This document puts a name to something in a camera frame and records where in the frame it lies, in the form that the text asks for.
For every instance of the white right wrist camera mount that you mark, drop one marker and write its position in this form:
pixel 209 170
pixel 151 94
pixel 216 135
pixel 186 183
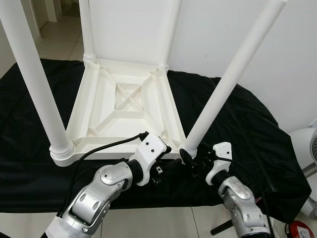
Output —
pixel 221 150

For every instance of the white door frame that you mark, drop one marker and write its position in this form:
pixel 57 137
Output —
pixel 49 12

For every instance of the white electric fan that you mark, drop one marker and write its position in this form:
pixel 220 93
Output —
pixel 304 146

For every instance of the black table cloth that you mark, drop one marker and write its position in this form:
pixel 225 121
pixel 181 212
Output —
pixel 267 148

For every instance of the red round object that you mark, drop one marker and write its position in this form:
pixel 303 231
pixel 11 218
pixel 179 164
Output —
pixel 301 230

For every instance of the black metal frame rod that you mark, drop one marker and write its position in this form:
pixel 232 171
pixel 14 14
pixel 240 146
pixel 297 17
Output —
pixel 221 228
pixel 5 235

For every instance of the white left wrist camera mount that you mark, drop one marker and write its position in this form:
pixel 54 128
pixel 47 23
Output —
pixel 151 148

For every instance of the white plastic table leg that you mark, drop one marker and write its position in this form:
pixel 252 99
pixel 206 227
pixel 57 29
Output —
pixel 238 64
pixel 171 29
pixel 87 29
pixel 35 89

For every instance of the pink round cushion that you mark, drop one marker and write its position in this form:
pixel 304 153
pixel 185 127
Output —
pixel 257 200

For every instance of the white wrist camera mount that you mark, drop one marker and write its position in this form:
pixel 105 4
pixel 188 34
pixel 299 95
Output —
pixel 221 150
pixel 151 148

